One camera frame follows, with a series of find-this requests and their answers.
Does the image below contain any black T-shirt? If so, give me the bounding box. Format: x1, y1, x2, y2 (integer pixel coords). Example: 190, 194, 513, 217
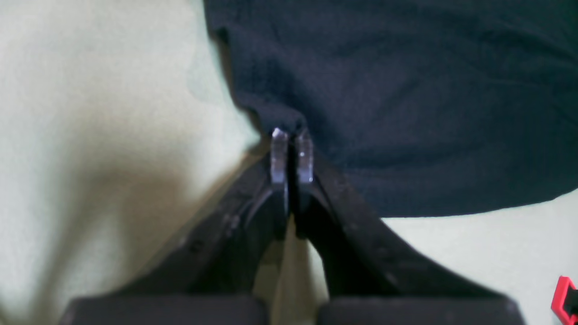
205, 0, 578, 217

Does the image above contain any light green table cloth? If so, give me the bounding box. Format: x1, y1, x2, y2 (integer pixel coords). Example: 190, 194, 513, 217
0, 0, 577, 325

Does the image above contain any blue orange bar clamp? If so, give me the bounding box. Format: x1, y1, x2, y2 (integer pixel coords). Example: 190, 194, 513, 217
551, 276, 578, 325

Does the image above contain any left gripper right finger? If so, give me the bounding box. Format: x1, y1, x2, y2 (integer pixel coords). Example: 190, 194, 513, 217
294, 131, 524, 325

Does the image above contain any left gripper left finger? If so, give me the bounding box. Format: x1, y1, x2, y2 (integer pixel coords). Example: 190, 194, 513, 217
61, 128, 289, 325

